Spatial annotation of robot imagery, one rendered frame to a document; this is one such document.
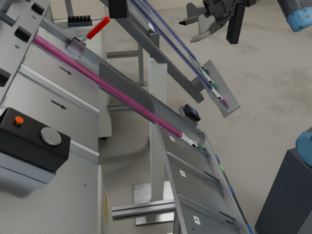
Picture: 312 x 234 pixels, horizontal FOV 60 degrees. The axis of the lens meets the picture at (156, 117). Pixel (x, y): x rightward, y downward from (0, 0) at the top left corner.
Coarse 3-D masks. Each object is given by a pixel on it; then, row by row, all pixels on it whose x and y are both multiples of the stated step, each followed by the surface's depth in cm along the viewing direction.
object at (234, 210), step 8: (200, 136) 82; (208, 144) 78; (208, 152) 76; (208, 160) 75; (216, 160) 73; (216, 168) 71; (216, 176) 70; (224, 176) 69; (224, 184) 67; (224, 192) 66; (232, 192) 66; (232, 200) 63; (232, 208) 62; (232, 216) 61; (240, 216) 60; (240, 224) 59; (240, 232) 58; (248, 232) 57
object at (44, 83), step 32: (32, 64) 44; (64, 64) 52; (96, 64) 63; (32, 96) 39; (64, 96) 45; (96, 96) 53; (64, 128) 39; (96, 128) 45; (96, 160) 40; (0, 192) 26; (32, 192) 29; (64, 192) 32; (96, 192) 36; (0, 224) 24; (32, 224) 26; (64, 224) 29; (96, 224) 32
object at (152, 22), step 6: (132, 0) 70; (138, 6) 72; (144, 12) 73; (150, 18) 74; (156, 24) 76; (156, 30) 76; (162, 36) 77; (168, 42) 79; (174, 48) 80; (180, 54) 82; (186, 60) 83; (192, 66) 85; (198, 72) 86; (204, 78) 88; (210, 84) 91; (222, 102) 95
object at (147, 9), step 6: (138, 0) 81; (144, 6) 82; (150, 12) 84; (156, 18) 85; (162, 24) 87; (168, 30) 89; (174, 42) 91; (180, 48) 92; (186, 54) 94; (192, 60) 96; (198, 66) 98
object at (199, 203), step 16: (160, 112) 72; (160, 128) 65; (176, 128) 74; (176, 144) 66; (176, 160) 60; (192, 160) 67; (176, 176) 55; (192, 176) 60; (208, 176) 67; (176, 192) 51; (192, 192) 55; (208, 192) 61; (176, 208) 49; (192, 208) 50; (208, 208) 55; (224, 208) 61; (192, 224) 47; (208, 224) 52; (224, 224) 56
